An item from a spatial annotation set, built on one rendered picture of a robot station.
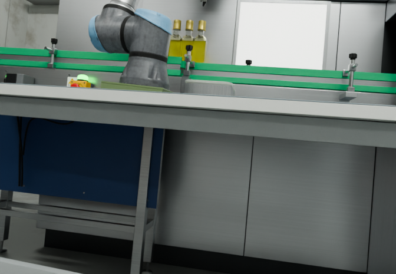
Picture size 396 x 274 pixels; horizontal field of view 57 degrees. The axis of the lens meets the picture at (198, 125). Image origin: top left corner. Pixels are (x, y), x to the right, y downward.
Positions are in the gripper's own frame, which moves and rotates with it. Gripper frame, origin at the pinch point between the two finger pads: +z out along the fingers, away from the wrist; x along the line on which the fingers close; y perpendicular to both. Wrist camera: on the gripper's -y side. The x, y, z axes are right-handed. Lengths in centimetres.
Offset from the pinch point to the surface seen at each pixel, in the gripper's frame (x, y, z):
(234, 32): -14.2, -13.9, 9.4
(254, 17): -12.5, -22.9, 2.2
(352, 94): 17, -62, 40
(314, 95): 6, -51, 40
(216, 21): -12.1, -4.8, 5.0
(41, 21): -325, 296, -89
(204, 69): 4.1, -3.7, 31.6
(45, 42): -324, 285, -57
